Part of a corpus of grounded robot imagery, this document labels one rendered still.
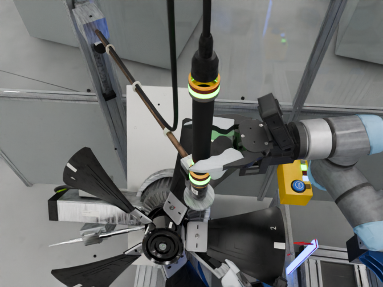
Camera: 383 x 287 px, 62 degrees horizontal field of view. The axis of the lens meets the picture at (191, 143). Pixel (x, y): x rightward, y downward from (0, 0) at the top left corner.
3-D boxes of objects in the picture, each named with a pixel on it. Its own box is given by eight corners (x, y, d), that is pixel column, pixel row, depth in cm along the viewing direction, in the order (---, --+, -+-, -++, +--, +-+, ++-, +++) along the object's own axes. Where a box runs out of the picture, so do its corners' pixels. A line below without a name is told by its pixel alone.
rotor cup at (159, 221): (145, 244, 103) (136, 269, 90) (145, 203, 99) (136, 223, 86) (190, 246, 102) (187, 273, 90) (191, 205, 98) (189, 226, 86)
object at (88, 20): (77, 29, 101) (69, 4, 94) (98, 23, 103) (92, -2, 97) (89, 46, 96) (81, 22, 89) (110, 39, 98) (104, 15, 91)
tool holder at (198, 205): (173, 185, 74) (171, 163, 67) (199, 172, 77) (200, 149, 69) (193, 216, 70) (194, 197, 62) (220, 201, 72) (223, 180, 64)
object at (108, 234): (150, 227, 104) (51, 246, 108) (148, 221, 104) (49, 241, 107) (149, 231, 102) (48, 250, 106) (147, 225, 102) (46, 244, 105)
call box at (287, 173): (275, 170, 133) (281, 156, 124) (300, 172, 132) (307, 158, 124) (278, 205, 123) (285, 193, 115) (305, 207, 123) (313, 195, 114)
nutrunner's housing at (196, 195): (187, 198, 75) (183, 31, 38) (201, 191, 76) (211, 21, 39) (196, 212, 73) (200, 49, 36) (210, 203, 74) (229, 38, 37)
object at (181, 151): (95, 34, 94) (94, 29, 93) (99, 32, 95) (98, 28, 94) (187, 167, 68) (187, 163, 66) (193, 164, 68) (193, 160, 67)
